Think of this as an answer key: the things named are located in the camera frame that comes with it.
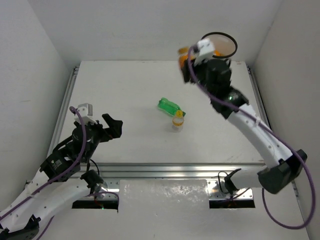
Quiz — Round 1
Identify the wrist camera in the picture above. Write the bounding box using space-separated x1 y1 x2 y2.
193 38 216 66
76 103 97 125

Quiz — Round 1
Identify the orange bottle fruit label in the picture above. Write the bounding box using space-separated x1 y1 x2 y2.
214 50 221 56

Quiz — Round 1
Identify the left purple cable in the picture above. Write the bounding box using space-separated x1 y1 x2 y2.
0 106 88 240

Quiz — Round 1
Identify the black cable loop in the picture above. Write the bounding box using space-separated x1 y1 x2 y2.
216 170 231 195

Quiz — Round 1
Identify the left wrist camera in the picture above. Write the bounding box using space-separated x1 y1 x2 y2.
76 103 97 125

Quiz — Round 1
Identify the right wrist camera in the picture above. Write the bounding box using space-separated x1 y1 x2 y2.
193 38 216 66

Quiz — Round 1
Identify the green plastic bottle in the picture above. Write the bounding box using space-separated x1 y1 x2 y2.
157 97 186 117

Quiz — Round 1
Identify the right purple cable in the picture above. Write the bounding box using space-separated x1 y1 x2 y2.
187 44 316 230

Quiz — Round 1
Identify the white bin black rim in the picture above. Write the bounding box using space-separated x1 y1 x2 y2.
201 31 238 59

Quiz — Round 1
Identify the white foam cover plate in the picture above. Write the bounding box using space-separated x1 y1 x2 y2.
119 179 209 212

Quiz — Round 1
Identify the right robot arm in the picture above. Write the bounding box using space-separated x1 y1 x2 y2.
179 57 307 194

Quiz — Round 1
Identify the orange bottle brown cap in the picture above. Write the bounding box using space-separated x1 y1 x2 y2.
177 46 190 69

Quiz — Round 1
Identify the aluminium table edge rail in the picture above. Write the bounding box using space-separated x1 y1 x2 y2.
93 162 265 180

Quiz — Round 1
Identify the left side rail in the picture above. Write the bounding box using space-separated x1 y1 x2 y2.
47 65 80 156

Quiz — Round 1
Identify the purple cable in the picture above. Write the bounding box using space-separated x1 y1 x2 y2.
187 44 316 230
0 106 88 240

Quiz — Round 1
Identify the clear bottle yellow cap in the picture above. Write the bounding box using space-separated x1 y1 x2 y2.
172 110 184 132

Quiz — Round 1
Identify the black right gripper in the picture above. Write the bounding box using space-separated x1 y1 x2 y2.
182 54 215 98

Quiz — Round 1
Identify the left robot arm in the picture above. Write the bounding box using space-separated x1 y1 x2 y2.
0 114 123 240

